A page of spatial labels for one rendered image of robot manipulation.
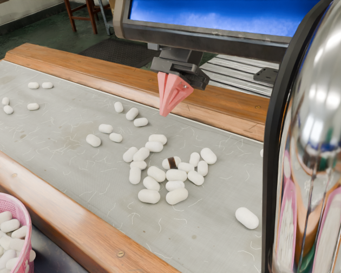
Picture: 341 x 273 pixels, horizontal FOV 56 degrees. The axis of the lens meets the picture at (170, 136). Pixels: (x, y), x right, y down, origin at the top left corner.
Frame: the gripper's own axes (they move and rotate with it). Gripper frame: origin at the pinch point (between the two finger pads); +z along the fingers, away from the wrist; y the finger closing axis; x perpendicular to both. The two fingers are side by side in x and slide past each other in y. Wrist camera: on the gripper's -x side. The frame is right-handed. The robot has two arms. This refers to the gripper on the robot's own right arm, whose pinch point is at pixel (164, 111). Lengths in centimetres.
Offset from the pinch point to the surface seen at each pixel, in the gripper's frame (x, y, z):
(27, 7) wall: 164, -412, -101
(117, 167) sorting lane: -1.0, -4.7, 13.2
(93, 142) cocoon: -1.2, -13.3, 10.8
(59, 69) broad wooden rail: 11, -54, -4
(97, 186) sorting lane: -4.7, -4.3, 17.5
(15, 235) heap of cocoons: -14.2, -7.9, 28.8
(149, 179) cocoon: -3.0, 4.9, 12.3
